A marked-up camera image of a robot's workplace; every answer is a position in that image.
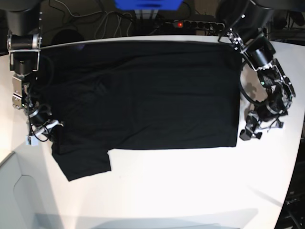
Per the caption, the black power strip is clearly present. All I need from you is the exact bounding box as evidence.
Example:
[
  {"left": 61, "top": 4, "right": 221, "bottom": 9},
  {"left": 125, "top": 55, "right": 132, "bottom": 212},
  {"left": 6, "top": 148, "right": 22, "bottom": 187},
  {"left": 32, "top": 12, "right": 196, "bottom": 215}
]
[{"left": 170, "top": 20, "right": 225, "bottom": 31}]

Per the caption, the blue plastic bin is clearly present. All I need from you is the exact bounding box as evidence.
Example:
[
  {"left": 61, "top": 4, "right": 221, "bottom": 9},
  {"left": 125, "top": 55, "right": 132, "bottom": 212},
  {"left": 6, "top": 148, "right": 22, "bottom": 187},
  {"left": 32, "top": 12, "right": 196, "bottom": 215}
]
[{"left": 114, "top": 0, "right": 183, "bottom": 10}]

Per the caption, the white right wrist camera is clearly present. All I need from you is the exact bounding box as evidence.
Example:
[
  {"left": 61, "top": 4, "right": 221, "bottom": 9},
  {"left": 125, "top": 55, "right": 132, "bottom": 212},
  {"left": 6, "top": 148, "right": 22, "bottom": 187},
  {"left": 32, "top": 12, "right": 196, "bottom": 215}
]
[{"left": 25, "top": 135, "right": 40, "bottom": 146}]

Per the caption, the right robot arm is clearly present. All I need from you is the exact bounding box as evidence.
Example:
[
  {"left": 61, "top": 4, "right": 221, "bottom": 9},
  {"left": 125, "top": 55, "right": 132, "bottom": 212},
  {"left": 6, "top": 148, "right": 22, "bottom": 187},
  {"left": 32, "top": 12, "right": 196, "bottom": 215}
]
[{"left": 0, "top": 0, "right": 63, "bottom": 146}]

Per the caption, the grey cable bundle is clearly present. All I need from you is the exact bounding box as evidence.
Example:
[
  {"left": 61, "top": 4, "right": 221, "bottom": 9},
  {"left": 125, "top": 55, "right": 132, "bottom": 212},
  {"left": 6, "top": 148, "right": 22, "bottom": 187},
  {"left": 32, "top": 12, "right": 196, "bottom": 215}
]
[{"left": 47, "top": 0, "right": 136, "bottom": 39}]

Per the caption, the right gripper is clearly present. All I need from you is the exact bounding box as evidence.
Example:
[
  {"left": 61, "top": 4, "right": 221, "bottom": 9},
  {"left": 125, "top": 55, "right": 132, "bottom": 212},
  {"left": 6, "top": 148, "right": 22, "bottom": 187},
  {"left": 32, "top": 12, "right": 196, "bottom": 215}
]
[{"left": 25, "top": 104, "right": 64, "bottom": 142}]

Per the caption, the black T-shirt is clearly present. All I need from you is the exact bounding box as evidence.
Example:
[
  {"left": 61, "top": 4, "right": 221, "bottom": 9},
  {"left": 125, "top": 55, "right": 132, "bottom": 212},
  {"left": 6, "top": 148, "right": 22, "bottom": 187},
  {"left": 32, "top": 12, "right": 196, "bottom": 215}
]
[{"left": 38, "top": 42, "right": 242, "bottom": 181}]

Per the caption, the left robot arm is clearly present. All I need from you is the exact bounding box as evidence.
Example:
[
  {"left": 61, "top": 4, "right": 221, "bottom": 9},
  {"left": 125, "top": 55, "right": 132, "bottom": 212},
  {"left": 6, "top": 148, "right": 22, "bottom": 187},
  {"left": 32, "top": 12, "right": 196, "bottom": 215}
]
[{"left": 216, "top": 0, "right": 299, "bottom": 141}]

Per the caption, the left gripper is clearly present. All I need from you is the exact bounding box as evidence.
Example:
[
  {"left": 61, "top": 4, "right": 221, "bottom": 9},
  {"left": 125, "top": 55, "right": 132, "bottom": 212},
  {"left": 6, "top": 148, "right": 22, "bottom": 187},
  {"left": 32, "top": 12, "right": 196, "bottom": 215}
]
[{"left": 239, "top": 106, "right": 285, "bottom": 141}]

